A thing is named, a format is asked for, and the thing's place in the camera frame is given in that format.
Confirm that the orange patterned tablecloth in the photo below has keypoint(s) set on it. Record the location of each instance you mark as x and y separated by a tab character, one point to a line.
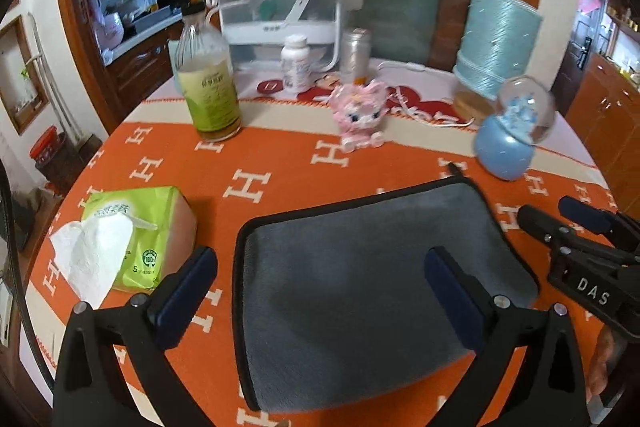
285	177

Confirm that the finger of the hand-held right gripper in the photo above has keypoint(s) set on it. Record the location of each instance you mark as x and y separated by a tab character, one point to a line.
585	212
537	219

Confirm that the wooden sideboard cabinet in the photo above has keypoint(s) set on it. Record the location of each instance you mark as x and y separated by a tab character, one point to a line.
607	107

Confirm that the person's right hand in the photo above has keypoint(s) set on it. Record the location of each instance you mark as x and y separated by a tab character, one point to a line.
602	359

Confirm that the grey towel with black edge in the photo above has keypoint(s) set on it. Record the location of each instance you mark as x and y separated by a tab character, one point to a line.
360	287

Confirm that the glass bottle with yellow-green label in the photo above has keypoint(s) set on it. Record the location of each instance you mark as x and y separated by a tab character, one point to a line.
210	92

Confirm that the pink plush cat toy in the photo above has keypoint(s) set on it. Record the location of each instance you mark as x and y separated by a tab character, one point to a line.
357	114

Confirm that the pink plastic bag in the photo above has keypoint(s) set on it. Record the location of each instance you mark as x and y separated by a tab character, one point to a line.
107	27

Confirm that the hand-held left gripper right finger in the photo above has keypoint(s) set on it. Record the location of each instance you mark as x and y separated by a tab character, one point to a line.
451	293

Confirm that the blue snow globe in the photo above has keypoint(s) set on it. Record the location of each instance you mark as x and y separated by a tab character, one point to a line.
507	142

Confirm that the teal table lamp with wooden base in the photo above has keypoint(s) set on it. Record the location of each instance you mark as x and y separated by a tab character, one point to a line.
495	42

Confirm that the clear glass jar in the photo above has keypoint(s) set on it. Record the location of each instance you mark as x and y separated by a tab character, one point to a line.
356	57

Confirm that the white pill bottle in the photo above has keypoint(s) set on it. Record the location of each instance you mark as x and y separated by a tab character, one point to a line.
296	64

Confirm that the wooden framed picture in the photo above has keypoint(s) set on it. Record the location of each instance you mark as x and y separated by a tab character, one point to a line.
17	77

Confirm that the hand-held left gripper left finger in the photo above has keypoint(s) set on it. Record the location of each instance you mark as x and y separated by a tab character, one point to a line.
186	293

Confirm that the red plastic bucket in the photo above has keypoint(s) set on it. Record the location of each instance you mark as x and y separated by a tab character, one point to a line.
46	147

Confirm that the white countertop cabinet appliance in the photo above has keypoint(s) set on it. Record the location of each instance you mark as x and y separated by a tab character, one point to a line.
280	17

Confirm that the green tissue pack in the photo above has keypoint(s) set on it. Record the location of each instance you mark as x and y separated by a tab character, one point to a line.
130	237

